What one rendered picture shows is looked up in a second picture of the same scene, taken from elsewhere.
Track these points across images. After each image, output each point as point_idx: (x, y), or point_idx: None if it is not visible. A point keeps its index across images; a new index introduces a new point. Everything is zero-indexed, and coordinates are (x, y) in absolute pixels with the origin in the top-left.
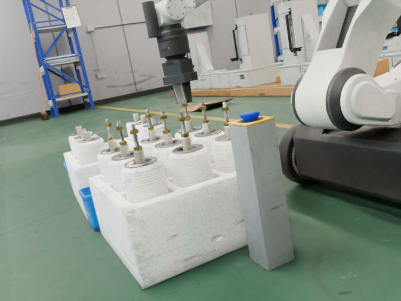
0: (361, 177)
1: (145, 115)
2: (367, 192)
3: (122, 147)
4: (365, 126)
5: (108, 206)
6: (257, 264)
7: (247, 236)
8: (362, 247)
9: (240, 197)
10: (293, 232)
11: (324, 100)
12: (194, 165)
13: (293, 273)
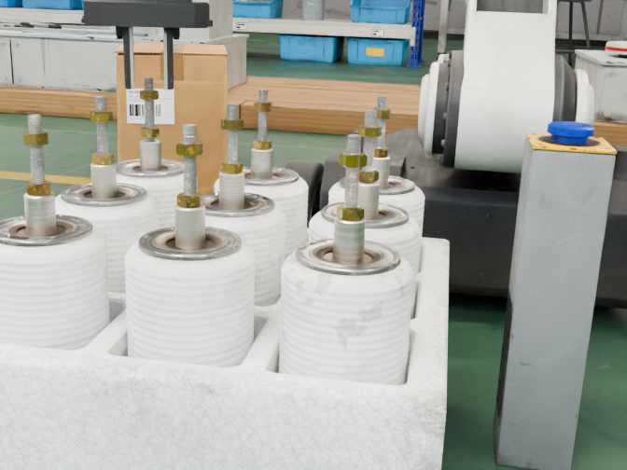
0: (500, 264)
1: (98, 115)
2: (506, 291)
3: (198, 214)
4: (441, 170)
5: (204, 423)
6: (526, 469)
7: (507, 412)
8: (602, 385)
9: (516, 324)
10: (461, 390)
11: (550, 111)
12: (415, 257)
13: (606, 461)
